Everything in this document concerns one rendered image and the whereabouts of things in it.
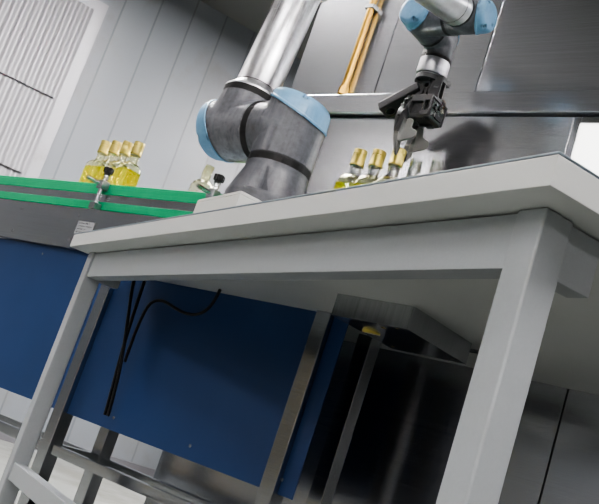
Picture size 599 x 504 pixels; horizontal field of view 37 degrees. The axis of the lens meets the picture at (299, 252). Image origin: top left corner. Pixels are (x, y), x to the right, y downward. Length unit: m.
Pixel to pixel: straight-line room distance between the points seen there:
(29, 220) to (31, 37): 2.44
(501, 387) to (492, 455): 0.06
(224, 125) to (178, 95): 3.76
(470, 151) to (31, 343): 1.31
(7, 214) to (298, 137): 1.55
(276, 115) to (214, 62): 3.98
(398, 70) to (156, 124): 2.99
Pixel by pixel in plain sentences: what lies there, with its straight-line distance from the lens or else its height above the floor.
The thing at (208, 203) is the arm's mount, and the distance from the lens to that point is 1.55.
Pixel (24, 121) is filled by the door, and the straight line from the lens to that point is 5.03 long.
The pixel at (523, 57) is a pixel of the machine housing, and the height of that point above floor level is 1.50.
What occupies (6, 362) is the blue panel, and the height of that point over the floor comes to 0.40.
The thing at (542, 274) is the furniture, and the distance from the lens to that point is 0.88.
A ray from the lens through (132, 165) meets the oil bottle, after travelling 2.78.
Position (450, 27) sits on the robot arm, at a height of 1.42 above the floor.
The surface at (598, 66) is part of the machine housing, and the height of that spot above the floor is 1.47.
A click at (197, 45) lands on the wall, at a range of 5.51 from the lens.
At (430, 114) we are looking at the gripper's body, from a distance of 2.12.
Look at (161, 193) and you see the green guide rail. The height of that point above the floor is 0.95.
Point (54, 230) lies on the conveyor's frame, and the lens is 2.68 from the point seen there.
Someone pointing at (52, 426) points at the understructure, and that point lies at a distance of 2.40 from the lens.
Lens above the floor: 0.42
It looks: 12 degrees up
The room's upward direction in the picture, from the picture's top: 19 degrees clockwise
